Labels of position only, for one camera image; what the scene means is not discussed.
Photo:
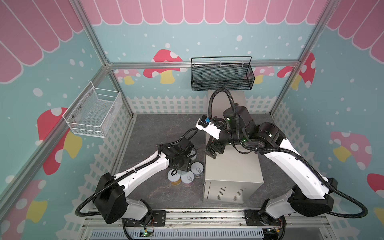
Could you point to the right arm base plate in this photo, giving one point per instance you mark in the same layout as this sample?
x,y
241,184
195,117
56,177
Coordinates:
x,y
253,217

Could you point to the yellow label can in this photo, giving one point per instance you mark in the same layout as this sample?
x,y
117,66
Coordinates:
x,y
174,177

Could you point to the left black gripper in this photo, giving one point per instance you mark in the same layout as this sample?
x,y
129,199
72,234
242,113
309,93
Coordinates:
x,y
186,167

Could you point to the black mesh wall basket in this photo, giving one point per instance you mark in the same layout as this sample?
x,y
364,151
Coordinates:
x,y
212,73

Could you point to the green circuit board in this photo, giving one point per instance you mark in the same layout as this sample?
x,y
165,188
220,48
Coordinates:
x,y
146,234

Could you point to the white wire wall basket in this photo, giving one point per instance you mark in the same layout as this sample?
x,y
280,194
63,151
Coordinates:
x,y
93,112

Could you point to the green label can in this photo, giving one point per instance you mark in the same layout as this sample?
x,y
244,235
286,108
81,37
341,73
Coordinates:
x,y
193,155

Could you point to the pink front can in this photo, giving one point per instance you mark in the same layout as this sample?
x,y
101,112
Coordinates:
x,y
188,179

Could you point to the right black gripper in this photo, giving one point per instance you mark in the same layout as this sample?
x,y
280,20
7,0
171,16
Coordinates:
x,y
216,145

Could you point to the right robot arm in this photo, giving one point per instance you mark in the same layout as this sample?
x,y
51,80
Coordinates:
x,y
227,123

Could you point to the can beside cabinet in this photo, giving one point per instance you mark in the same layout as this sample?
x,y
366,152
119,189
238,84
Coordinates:
x,y
197,169

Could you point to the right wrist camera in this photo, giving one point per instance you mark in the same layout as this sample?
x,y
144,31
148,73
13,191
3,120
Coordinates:
x,y
212,128

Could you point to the beige metal cabinet counter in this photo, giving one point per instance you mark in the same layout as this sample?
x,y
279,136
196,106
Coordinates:
x,y
231,178

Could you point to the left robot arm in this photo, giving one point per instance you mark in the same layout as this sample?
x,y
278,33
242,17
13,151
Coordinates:
x,y
111,197

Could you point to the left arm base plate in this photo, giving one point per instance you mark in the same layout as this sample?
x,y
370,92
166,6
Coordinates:
x,y
153,219

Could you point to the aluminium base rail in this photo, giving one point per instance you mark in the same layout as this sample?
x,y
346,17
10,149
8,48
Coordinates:
x,y
211,224

